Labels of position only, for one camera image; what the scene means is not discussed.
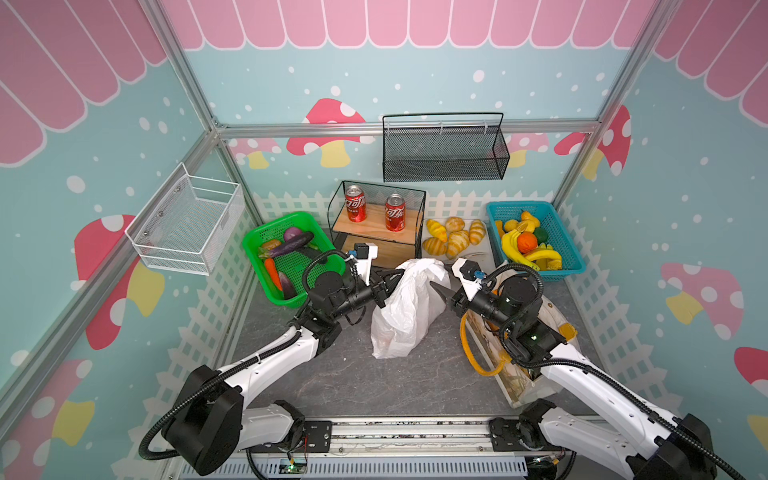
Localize purple onion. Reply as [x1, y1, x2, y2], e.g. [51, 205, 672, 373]
[283, 226, 303, 242]

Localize dark purple eggplant small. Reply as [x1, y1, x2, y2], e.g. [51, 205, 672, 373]
[278, 271, 297, 300]

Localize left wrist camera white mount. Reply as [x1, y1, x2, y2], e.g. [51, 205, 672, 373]
[350, 243, 378, 286]

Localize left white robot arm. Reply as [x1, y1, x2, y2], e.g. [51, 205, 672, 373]
[140, 269, 403, 475]

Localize teal plastic basket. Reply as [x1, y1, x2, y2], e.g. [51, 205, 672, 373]
[486, 200, 586, 282]

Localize white wire wall basket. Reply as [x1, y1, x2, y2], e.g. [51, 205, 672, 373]
[125, 164, 245, 276]

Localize orange carrot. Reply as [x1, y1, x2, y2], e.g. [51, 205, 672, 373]
[263, 258, 283, 292]

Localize orange fruit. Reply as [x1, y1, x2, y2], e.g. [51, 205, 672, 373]
[516, 232, 538, 255]

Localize white plastic tray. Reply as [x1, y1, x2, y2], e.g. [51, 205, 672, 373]
[421, 216, 495, 273]

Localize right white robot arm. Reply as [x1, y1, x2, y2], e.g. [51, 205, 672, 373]
[431, 273, 732, 479]

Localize red cola can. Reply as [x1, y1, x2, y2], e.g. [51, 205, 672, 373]
[384, 193, 406, 232]
[344, 184, 367, 223]

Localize small striped croissant right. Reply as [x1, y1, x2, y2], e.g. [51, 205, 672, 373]
[469, 219, 487, 245]

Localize black wire two-tier shelf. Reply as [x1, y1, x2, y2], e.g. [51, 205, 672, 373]
[326, 180, 427, 268]

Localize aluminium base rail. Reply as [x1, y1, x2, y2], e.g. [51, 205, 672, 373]
[158, 413, 619, 480]

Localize yellow striped bread roll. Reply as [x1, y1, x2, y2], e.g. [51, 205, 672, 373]
[426, 219, 448, 243]

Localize red cola can left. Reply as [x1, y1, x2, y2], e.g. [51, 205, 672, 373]
[344, 184, 367, 223]

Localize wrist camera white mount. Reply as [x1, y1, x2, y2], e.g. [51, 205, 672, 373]
[451, 258, 486, 301]
[350, 243, 378, 286]

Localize white plastic grocery bag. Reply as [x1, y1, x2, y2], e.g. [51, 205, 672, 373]
[371, 258, 450, 359]

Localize long striped croissant centre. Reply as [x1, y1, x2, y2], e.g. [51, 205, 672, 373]
[446, 230, 470, 259]

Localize red cola can right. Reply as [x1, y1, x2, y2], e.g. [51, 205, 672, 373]
[384, 193, 406, 232]

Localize black mesh wall basket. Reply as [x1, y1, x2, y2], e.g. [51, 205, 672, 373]
[382, 112, 510, 182]

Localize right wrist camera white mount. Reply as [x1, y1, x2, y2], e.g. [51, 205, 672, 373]
[451, 258, 486, 301]

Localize canvas tote bag yellow handles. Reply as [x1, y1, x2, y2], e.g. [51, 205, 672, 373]
[459, 287, 578, 409]

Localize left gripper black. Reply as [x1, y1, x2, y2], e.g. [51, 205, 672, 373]
[331, 268, 408, 320]

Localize yellow banana bunch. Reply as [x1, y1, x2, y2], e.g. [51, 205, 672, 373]
[501, 230, 563, 272]

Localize green plastic basket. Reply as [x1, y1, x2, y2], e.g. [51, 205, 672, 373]
[242, 212, 335, 308]

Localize large striped croissant left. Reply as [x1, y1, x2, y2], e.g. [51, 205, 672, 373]
[422, 237, 447, 256]

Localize pale round bread roll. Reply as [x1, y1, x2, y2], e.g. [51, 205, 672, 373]
[444, 216, 465, 233]

